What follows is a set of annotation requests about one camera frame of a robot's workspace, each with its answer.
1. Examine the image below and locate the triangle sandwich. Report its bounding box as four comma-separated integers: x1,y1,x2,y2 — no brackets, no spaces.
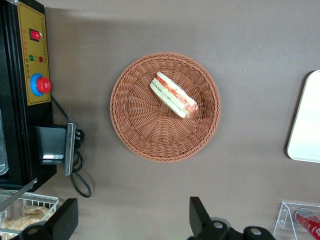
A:
149,71,199,119

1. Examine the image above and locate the red rocker power switch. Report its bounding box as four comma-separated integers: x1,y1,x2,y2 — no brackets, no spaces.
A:
28,28,42,42

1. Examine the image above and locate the white wire shelf rack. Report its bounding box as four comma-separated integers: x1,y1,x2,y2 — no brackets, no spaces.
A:
0,191,60,240

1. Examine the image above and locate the black sealing machine yellow panel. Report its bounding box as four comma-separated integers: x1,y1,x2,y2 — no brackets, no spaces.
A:
0,0,77,213

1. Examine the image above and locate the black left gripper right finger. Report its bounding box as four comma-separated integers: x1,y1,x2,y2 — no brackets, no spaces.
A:
187,196,276,240

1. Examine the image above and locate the beige plastic serving tray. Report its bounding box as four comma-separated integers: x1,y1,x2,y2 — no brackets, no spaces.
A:
286,69,320,164

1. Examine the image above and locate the clear acrylic bottle rack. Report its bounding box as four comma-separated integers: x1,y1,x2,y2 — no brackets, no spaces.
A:
272,201,320,240

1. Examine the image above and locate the red cola bottle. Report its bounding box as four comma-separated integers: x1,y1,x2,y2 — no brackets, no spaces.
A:
294,208,320,240

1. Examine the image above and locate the clear-wrapped rice cracker pack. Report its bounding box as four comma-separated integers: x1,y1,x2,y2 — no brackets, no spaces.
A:
22,204,55,222
0,216,45,233

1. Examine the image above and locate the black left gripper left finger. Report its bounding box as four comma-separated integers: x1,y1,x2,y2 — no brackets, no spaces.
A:
0,198,79,240

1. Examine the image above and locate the red emergency stop button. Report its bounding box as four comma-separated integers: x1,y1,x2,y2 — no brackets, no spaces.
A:
30,72,52,97

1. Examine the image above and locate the round brown wicker basket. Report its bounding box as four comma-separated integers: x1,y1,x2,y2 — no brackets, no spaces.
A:
109,52,222,163

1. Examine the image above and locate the black machine power cable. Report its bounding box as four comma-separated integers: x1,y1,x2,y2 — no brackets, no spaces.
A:
50,94,93,199

